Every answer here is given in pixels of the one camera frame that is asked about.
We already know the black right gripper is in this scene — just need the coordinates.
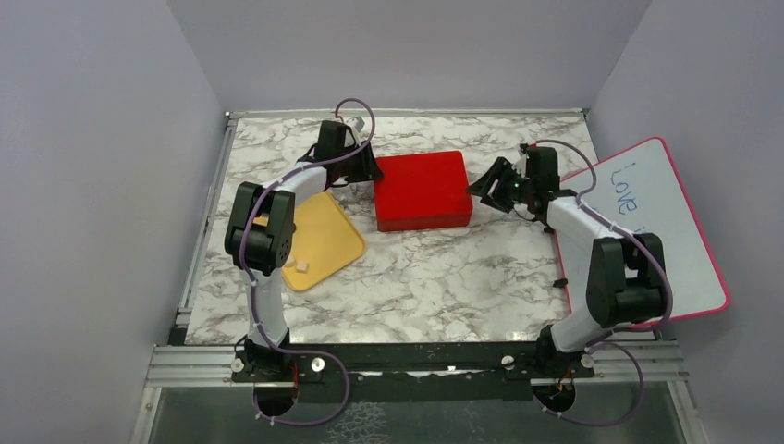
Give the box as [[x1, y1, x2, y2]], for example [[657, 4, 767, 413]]
[[466, 156, 535, 214]]

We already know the red box lid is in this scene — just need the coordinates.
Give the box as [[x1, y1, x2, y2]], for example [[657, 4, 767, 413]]
[[374, 151, 473, 232]]

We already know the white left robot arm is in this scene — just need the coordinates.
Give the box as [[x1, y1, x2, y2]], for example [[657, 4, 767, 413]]
[[224, 117, 383, 380]]

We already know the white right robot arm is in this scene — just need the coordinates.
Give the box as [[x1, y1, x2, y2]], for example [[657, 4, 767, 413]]
[[466, 139, 673, 376]]

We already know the yellow plastic tray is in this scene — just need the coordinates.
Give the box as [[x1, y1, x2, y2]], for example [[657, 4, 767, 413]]
[[282, 191, 366, 291]]

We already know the pink framed whiteboard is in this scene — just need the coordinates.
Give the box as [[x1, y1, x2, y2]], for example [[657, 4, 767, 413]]
[[584, 137, 730, 320]]

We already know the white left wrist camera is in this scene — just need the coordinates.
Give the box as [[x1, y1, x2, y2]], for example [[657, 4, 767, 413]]
[[344, 116, 365, 133]]

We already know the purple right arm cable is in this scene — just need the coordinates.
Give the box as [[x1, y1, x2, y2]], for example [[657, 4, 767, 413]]
[[521, 139, 675, 351]]

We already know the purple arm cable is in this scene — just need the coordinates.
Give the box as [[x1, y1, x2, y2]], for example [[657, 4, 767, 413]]
[[521, 139, 675, 351], [237, 97, 376, 357]]

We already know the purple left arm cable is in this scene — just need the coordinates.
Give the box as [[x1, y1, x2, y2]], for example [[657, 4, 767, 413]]
[[237, 97, 376, 357]]

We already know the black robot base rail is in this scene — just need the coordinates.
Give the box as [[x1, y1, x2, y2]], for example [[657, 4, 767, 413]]
[[230, 339, 594, 403]]

